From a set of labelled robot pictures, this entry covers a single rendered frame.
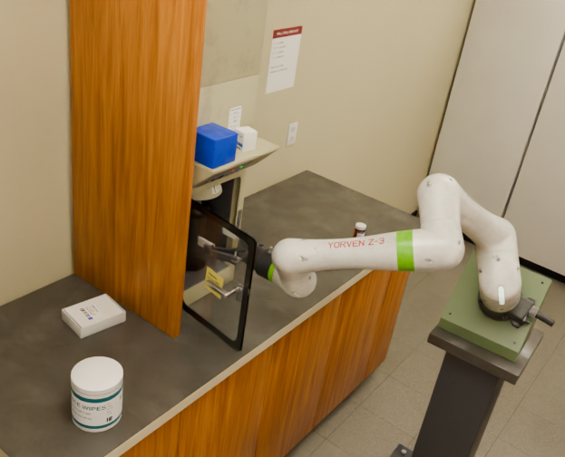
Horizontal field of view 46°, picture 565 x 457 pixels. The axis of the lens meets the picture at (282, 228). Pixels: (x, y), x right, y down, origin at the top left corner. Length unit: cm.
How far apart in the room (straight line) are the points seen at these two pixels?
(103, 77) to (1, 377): 89
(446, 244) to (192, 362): 83
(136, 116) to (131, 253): 46
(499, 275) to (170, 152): 108
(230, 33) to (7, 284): 108
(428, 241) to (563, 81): 291
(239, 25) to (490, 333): 131
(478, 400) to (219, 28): 155
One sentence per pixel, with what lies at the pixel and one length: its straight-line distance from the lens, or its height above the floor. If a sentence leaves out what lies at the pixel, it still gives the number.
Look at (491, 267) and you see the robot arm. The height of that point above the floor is 127.
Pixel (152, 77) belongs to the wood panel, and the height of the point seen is 175.
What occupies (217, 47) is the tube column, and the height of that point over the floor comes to 182.
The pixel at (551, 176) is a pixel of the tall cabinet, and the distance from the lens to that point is 477.
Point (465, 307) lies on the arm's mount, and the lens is 243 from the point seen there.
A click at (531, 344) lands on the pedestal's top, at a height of 94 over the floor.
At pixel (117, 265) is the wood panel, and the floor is 108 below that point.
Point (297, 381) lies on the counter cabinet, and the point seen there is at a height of 53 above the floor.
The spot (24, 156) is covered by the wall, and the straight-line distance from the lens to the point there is 217.
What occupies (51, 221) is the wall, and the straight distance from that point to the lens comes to 233.
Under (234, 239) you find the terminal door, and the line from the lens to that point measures 188.
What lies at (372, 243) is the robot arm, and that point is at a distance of 186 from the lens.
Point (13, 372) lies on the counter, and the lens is 207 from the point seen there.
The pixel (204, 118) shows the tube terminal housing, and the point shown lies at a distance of 198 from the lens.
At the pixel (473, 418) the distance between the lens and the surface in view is 260.
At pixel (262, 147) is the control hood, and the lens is 210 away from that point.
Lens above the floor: 231
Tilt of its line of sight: 29 degrees down
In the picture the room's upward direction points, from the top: 9 degrees clockwise
